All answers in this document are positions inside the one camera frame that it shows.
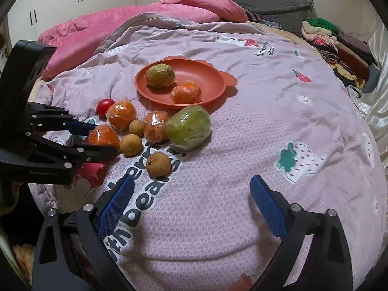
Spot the dark patterned cloth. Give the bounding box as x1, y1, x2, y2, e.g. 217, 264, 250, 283
245, 10, 284, 30

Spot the orange-red bear-eared plate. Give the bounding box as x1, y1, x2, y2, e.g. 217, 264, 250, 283
134, 55, 238, 110

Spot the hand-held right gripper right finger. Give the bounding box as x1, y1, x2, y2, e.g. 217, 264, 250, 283
249, 174, 354, 291

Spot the orange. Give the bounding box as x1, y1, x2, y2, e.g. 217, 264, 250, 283
143, 111, 170, 144
170, 80, 202, 104
88, 125, 121, 150
106, 98, 137, 132

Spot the pink duvet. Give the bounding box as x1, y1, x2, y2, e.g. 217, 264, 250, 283
38, 0, 247, 81

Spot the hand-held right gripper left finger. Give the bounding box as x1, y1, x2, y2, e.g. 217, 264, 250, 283
32, 176, 135, 291

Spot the red tomato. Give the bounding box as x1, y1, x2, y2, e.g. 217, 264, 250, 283
96, 98, 116, 117

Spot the beige bed sheet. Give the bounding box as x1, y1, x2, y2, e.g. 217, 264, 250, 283
247, 21, 322, 55

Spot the large green fruit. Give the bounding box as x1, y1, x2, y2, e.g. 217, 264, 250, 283
164, 105, 211, 151

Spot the brown longan fruit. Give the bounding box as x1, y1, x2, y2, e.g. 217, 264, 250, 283
146, 153, 169, 177
119, 134, 143, 156
129, 119, 145, 137

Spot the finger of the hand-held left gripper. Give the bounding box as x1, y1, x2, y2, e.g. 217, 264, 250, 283
26, 101, 97, 137
30, 133, 119, 171

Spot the cream satin curtain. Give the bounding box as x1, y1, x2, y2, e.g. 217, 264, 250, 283
346, 27, 388, 173

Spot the small wrapped green fruit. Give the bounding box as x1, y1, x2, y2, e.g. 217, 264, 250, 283
145, 64, 176, 88

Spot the stack of folded clothes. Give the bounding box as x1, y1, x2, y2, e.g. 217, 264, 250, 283
301, 17, 379, 88

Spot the lilac printed blanket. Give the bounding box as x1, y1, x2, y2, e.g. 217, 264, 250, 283
29, 12, 388, 291

